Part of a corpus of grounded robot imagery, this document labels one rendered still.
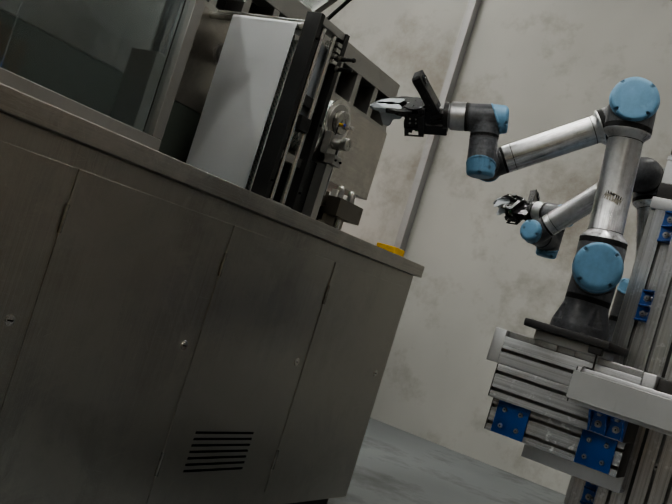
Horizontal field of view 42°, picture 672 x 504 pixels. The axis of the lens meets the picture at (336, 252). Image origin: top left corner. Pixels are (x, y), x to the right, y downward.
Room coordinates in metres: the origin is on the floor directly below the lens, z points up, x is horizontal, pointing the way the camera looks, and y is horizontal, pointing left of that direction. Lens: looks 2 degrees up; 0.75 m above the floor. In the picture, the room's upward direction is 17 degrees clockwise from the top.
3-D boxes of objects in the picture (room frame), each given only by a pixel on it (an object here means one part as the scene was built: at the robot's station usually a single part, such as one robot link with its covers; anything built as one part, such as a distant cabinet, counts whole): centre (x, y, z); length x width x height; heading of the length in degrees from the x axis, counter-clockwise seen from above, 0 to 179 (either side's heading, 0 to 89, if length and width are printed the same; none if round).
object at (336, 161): (2.69, 0.10, 1.05); 0.06 x 0.05 x 0.31; 59
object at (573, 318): (2.27, -0.67, 0.87); 0.15 x 0.15 x 0.10
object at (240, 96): (2.53, 0.43, 1.17); 0.34 x 0.05 x 0.54; 59
